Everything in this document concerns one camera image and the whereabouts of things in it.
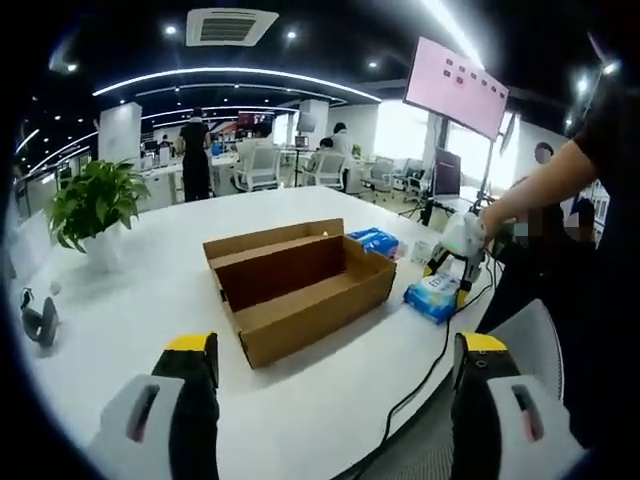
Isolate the teal wet wipes pack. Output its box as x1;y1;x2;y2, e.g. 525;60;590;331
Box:
403;274;464;325

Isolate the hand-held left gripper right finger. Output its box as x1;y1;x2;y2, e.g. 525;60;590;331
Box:
451;331;586;480

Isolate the brown cardboard shoe box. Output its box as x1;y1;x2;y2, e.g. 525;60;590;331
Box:
202;217;399;370

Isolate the large display screen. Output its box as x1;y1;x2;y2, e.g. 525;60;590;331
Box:
402;35;511;139

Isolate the person's dark clothing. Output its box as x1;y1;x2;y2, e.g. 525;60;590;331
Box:
477;74;640;451

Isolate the white mesh office chair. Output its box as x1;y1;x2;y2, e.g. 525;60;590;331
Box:
232;146;282;192
474;298;566;401
312;151;349;191

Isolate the black cable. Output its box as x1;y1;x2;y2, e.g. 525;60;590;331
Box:
344;257;504;480

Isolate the blue tissue pack soft item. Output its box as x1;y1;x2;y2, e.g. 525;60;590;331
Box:
347;227;401;260

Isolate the black tripod stand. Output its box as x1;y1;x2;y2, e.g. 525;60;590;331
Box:
419;189;501;226

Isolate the green potted plant white pot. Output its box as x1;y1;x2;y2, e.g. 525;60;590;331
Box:
44;159;151;274

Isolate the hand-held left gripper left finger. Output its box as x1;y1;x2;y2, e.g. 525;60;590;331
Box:
92;331;221;480

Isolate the ceiling air conditioner vent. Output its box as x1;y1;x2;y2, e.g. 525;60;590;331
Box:
185;7;280;47

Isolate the long ceiling light strip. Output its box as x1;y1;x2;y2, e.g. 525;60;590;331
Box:
92;67;381;101

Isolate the grey curved device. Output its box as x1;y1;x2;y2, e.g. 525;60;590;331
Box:
19;287;64;349

